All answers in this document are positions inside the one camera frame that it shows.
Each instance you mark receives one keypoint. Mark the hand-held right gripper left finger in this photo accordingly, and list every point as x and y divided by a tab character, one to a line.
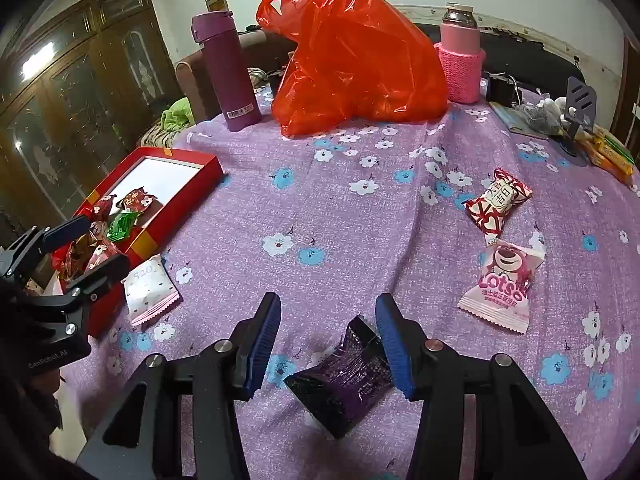
262	340

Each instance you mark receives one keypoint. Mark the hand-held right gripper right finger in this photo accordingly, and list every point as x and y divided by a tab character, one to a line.
395	345

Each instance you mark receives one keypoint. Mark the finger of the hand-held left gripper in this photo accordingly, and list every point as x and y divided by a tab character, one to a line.
75	227
107	270

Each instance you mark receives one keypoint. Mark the dark purple snack packet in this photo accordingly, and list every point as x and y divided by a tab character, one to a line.
340	390

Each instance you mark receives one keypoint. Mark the red gift box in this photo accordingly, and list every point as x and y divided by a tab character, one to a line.
170	180

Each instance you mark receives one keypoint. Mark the person's left forearm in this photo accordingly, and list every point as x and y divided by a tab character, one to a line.
35	410

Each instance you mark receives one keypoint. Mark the gold brown snack packet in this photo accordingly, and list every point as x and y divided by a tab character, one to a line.
97	255

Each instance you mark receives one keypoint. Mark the large red gold-print packet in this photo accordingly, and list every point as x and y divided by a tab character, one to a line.
59	262

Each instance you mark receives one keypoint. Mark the white pink-edged snack packet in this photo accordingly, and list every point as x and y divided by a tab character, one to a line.
147	290

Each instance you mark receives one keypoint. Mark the green snack packet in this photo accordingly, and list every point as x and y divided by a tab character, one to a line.
122	225

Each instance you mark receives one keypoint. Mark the red printed snack packet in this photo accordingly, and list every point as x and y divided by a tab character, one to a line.
139	200

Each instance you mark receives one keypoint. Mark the pink bear snack packet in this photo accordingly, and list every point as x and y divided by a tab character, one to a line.
500	285

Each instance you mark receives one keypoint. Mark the patterned beige blanket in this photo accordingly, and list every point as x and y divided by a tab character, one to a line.
160	137

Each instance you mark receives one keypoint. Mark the wooden cabinet with glass doors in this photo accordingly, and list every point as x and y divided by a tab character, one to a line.
75	85

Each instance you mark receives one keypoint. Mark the green jacket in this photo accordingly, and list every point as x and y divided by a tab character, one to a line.
175	115

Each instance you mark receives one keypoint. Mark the red white heart snack packet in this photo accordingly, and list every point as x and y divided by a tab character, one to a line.
495	205

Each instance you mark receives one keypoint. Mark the brown armchair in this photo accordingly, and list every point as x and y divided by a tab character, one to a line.
192	90

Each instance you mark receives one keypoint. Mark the purple thermos bottle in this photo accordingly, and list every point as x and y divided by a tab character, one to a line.
230	75

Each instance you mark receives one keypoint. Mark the beige plaid cloth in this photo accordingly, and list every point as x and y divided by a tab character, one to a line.
257	76

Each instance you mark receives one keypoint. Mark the light blue booklet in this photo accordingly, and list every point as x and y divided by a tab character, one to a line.
505	120

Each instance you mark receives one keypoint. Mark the grey plastic bag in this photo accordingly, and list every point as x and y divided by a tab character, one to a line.
537	115

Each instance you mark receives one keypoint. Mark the small black box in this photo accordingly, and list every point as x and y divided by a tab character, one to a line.
500	90

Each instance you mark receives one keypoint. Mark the pink bottle with knitted sleeve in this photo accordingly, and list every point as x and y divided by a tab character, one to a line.
460	70

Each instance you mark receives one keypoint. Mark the yellow snack box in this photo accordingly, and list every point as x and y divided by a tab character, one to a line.
607	152

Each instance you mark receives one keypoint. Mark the red plastic bag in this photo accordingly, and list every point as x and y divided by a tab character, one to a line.
350	60

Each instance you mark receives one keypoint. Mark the black phone stand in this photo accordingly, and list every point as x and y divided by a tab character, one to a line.
580	100

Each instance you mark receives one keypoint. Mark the black leather sofa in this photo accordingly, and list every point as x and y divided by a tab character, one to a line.
530	60

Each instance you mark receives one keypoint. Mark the small yellow wall plaque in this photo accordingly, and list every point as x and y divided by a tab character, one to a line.
217	2

